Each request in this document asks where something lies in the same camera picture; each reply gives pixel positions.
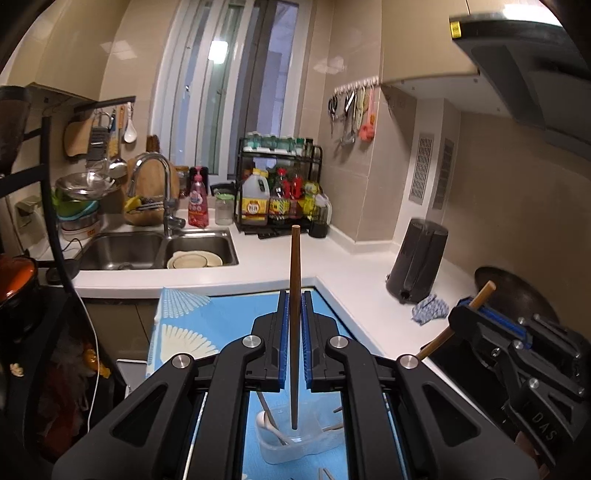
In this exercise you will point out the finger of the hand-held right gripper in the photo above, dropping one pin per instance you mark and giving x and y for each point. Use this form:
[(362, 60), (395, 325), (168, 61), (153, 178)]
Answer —
[(545, 339), (485, 337)]

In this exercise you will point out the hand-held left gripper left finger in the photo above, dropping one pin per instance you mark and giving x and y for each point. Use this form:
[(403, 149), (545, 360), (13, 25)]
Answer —
[(281, 341)]

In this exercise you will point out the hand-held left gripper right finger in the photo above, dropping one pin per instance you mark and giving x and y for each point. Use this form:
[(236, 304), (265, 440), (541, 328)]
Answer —
[(308, 341)]

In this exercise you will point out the clear plastic utensil holder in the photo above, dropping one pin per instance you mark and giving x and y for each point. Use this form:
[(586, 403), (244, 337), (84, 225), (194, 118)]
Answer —
[(304, 450)]

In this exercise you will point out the person's right hand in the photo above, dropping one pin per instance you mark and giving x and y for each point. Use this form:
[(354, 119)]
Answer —
[(533, 461)]

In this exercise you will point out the black wok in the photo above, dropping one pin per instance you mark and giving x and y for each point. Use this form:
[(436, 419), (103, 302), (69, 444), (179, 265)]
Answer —
[(512, 295)]

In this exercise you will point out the checkered dish cloth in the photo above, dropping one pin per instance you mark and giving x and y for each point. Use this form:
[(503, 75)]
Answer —
[(429, 310)]

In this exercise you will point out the blue mat with white print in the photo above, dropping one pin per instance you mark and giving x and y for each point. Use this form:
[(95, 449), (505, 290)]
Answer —
[(194, 323)]

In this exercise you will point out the black countertop appliance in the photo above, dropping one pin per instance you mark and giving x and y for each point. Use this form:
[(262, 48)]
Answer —
[(418, 261)]

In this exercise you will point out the plates in sink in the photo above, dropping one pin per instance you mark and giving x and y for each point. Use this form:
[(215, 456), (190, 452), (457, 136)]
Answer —
[(194, 260)]

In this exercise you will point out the dark sauce bottle red cap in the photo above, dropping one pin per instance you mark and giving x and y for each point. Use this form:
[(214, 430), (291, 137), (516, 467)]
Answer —
[(279, 203)]

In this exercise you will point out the oil jug with yellow label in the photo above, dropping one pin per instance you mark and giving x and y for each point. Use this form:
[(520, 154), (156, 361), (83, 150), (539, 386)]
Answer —
[(255, 201)]

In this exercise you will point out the glass jar with lid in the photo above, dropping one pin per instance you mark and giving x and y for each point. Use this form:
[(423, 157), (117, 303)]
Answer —
[(224, 210)]

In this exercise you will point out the pink dish soap bottle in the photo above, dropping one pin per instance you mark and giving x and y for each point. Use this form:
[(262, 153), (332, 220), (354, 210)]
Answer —
[(198, 203)]

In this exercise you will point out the chrome kitchen faucet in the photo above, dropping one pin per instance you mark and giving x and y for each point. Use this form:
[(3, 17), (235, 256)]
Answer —
[(168, 203)]

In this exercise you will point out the black condiment rack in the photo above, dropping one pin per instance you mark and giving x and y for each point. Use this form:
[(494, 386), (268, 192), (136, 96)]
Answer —
[(318, 157)]

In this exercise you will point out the steel sink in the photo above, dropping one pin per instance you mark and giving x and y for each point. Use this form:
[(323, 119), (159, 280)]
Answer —
[(120, 249)]

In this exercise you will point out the row of spice jars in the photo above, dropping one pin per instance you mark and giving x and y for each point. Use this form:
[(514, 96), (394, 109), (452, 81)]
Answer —
[(277, 143)]

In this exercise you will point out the round wooden cutting board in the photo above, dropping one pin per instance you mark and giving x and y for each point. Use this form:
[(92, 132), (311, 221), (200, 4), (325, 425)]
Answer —
[(147, 184)]

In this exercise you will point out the green bowls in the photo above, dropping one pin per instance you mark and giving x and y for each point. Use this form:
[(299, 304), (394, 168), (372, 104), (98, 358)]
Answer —
[(76, 210)]

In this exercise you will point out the steel bowl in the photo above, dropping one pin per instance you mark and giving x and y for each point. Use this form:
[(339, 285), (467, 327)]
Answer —
[(85, 184)]

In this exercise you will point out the window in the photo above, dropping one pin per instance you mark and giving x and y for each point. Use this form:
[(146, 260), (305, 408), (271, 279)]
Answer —
[(231, 92)]

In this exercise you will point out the hanging white spoon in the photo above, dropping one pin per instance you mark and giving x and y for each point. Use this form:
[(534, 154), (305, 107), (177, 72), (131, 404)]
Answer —
[(129, 133)]

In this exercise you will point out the black metal shelf rack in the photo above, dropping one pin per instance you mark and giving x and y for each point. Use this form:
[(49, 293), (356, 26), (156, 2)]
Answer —
[(51, 207)]

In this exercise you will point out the black pot with orange rim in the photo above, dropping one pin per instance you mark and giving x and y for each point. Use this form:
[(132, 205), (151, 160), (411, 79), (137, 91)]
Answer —
[(16, 281)]

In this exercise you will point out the hanging metal grater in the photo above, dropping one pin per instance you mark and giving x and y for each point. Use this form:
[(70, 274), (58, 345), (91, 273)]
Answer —
[(98, 138)]

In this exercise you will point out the range hood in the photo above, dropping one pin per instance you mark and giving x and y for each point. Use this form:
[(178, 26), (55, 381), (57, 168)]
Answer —
[(531, 55)]

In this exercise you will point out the hanging wooden board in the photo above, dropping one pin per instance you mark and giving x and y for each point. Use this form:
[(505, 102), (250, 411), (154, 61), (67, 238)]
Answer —
[(76, 138)]

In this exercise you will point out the wall vent grille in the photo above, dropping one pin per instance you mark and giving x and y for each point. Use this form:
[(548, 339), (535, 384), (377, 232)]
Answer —
[(421, 166), (444, 173)]

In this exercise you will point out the hanging kitchen tools on rail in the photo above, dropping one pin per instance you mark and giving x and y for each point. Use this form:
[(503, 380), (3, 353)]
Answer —
[(355, 115)]

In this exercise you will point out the wall socket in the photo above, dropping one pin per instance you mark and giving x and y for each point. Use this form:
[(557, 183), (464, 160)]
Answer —
[(28, 212)]

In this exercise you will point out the wall cabinet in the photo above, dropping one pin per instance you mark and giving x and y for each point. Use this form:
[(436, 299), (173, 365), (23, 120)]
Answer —
[(425, 41)]

